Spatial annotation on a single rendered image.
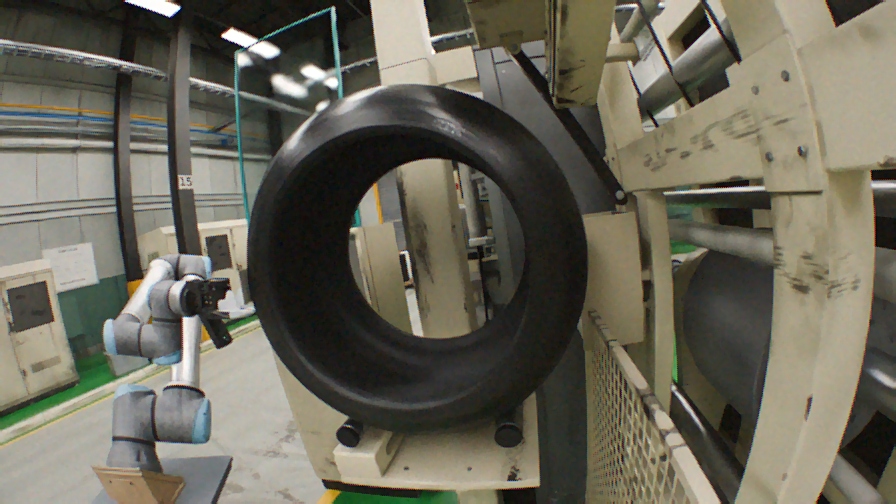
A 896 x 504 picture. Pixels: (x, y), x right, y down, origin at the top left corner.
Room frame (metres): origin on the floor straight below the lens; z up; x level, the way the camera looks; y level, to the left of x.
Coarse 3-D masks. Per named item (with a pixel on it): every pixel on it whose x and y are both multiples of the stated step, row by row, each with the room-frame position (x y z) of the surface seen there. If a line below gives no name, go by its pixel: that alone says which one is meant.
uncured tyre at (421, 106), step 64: (320, 128) 0.50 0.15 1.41; (384, 128) 0.48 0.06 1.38; (448, 128) 0.46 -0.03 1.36; (512, 128) 0.47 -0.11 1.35; (320, 192) 0.76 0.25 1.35; (512, 192) 0.45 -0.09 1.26; (256, 256) 0.53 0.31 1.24; (320, 256) 0.79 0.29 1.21; (576, 256) 0.46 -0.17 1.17; (320, 320) 0.74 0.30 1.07; (384, 320) 0.81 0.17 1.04; (512, 320) 0.73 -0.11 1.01; (576, 320) 0.47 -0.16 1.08; (320, 384) 0.52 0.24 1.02; (384, 384) 0.68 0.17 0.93; (448, 384) 0.69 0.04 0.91; (512, 384) 0.46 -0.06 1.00
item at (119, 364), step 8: (104, 352) 3.32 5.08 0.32; (112, 360) 3.20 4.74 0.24; (120, 360) 3.32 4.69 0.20; (128, 360) 3.43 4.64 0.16; (136, 360) 3.55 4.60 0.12; (144, 360) 3.67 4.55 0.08; (112, 368) 3.25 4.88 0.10; (120, 368) 3.27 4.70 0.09; (128, 368) 3.39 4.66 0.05; (136, 368) 3.51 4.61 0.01
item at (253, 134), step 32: (288, 32) 1.37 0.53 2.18; (320, 32) 1.34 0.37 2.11; (256, 64) 1.41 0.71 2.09; (288, 64) 1.38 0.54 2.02; (320, 64) 1.34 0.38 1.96; (256, 96) 1.41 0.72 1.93; (288, 96) 1.38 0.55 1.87; (320, 96) 1.35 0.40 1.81; (256, 128) 1.42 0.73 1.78; (288, 128) 1.38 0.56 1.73; (256, 160) 1.42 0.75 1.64; (256, 192) 1.42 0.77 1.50; (352, 224) 1.33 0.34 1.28
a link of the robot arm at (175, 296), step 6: (180, 282) 0.72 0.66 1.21; (174, 288) 0.70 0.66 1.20; (180, 288) 0.69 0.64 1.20; (174, 294) 0.69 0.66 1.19; (180, 294) 0.69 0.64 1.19; (174, 300) 0.68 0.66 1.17; (180, 300) 0.69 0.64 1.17; (174, 306) 0.68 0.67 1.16; (180, 306) 0.68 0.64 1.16; (174, 312) 0.70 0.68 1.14; (180, 312) 0.69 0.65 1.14; (186, 312) 0.70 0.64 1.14
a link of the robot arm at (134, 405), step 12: (132, 384) 0.73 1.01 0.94; (120, 396) 0.68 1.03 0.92; (132, 396) 0.70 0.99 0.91; (144, 396) 0.74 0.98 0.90; (156, 396) 0.77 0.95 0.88; (120, 408) 0.66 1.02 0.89; (132, 408) 0.68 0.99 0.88; (144, 408) 0.70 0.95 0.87; (120, 420) 0.63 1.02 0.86; (132, 420) 0.65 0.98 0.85; (144, 420) 0.68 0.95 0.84; (120, 432) 0.61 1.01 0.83; (132, 432) 0.63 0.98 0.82; (144, 432) 0.67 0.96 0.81; (156, 432) 0.69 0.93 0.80
